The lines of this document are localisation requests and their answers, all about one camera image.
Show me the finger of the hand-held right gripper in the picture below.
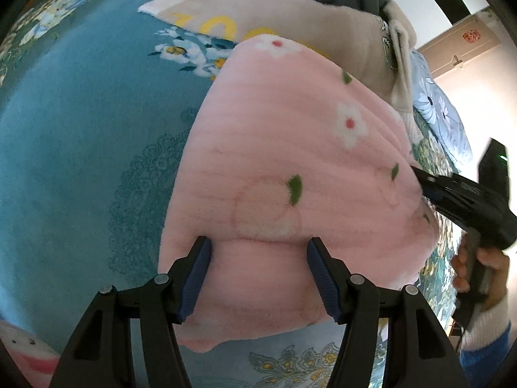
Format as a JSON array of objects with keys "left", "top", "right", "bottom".
[
  {"left": 411, "top": 165, "right": 457, "bottom": 190},
  {"left": 422, "top": 188, "right": 451, "bottom": 220}
]

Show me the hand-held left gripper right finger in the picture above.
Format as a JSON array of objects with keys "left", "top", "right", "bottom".
[{"left": 306, "top": 236, "right": 461, "bottom": 388}]

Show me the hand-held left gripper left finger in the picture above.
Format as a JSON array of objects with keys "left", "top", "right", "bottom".
[{"left": 48, "top": 236, "right": 213, "bottom": 388}]

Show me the pink floral fleece garment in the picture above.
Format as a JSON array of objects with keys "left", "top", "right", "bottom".
[{"left": 157, "top": 34, "right": 439, "bottom": 352}]

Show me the beige fleece garment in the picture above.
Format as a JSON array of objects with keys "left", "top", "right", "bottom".
[{"left": 138, "top": 0, "right": 423, "bottom": 146}]

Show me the person's right forearm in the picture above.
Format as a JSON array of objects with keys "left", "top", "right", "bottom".
[{"left": 460, "top": 291, "right": 512, "bottom": 388}]

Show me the person's right hand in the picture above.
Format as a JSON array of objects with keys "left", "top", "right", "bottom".
[{"left": 450, "top": 245, "right": 510, "bottom": 312}]

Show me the blue floral quilt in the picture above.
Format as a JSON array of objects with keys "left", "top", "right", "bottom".
[{"left": 410, "top": 48, "right": 473, "bottom": 170}]

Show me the wooden door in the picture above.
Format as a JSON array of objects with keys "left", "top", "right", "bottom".
[{"left": 418, "top": 6, "right": 505, "bottom": 90}]

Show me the white wardrobe with black band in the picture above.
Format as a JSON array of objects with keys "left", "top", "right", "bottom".
[{"left": 374, "top": 0, "right": 491, "bottom": 53}]

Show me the pink and white printed cloth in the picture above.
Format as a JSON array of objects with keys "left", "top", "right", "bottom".
[{"left": 0, "top": 319, "right": 61, "bottom": 384}]

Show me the teal floral blanket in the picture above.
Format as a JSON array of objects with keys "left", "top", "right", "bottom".
[{"left": 0, "top": 0, "right": 473, "bottom": 388}]

